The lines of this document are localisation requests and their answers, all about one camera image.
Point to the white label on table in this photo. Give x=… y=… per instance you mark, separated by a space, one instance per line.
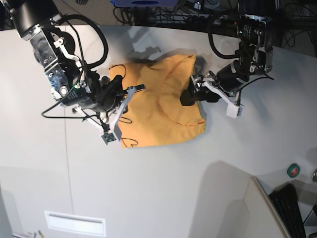
x=76 y=224

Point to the blue box at top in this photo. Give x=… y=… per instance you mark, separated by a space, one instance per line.
x=144 y=3

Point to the yellow t-shirt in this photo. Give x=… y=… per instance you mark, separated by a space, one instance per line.
x=155 y=115

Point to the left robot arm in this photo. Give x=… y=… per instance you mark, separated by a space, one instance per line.
x=251 y=21

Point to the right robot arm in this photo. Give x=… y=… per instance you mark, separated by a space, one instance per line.
x=72 y=79

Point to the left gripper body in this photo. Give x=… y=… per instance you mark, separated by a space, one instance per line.
x=228 y=80

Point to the black keyboard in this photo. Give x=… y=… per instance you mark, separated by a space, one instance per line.
x=285 y=201

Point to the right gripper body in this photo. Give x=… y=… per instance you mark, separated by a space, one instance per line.
x=93 y=98

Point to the green tape roll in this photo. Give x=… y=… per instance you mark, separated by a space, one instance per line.
x=293 y=170

